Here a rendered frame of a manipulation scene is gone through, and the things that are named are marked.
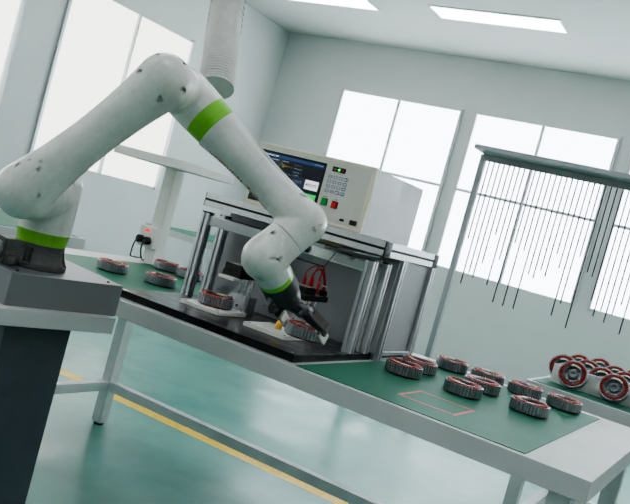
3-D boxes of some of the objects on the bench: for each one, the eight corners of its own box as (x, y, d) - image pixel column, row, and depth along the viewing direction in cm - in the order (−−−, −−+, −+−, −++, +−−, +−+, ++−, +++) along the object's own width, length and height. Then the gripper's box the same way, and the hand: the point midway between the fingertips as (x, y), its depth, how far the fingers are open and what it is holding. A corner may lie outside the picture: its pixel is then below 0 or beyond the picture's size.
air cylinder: (244, 314, 260) (248, 297, 260) (225, 307, 264) (230, 291, 263) (252, 314, 264) (257, 298, 264) (234, 308, 268) (239, 292, 268)
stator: (457, 388, 241) (460, 376, 241) (488, 401, 233) (491, 389, 233) (434, 386, 233) (438, 374, 233) (465, 400, 225) (469, 387, 225)
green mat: (525, 454, 178) (525, 453, 178) (295, 365, 208) (295, 364, 208) (599, 419, 260) (600, 418, 260) (427, 359, 290) (427, 358, 290)
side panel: (376, 361, 252) (404, 261, 250) (368, 358, 253) (395, 259, 252) (410, 360, 276) (436, 268, 275) (402, 357, 277) (428, 266, 276)
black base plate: (292, 363, 211) (295, 354, 211) (115, 294, 242) (117, 287, 242) (369, 359, 252) (371, 352, 252) (209, 301, 283) (211, 295, 283)
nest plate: (284, 340, 229) (285, 336, 229) (242, 324, 237) (243, 320, 237) (310, 340, 242) (311, 336, 242) (269, 325, 250) (270, 322, 250)
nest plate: (217, 315, 241) (218, 311, 241) (179, 301, 248) (180, 297, 248) (245, 317, 254) (246, 313, 254) (208, 303, 262) (209, 300, 261)
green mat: (106, 292, 241) (106, 292, 241) (-25, 242, 271) (-24, 241, 271) (272, 305, 323) (272, 305, 323) (158, 265, 353) (158, 265, 353)
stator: (219, 310, 244) (223, 298, 244) (189, 300, 248) (192, 288, 248) (238, 311, 254) (241, 299, 254) (208, 300, 259) (211, 289, 259)
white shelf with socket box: (153, 274, 316) (184, 161, 314) (86, 251, 334) (115, 143, 332) (207, 280, 346) (235, 177, 345) (143, 258, 365) (169, 160, 363)
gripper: (237, 288, 208) (265, 331, 225) (314, 316, 197) (337, 358, 214) (252, 265, 211) (278, 309, 228) (329, 291, 200) (350, 335, 217)
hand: (305, 329), depth 220 cm, fingers closed on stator, 11 cm apart
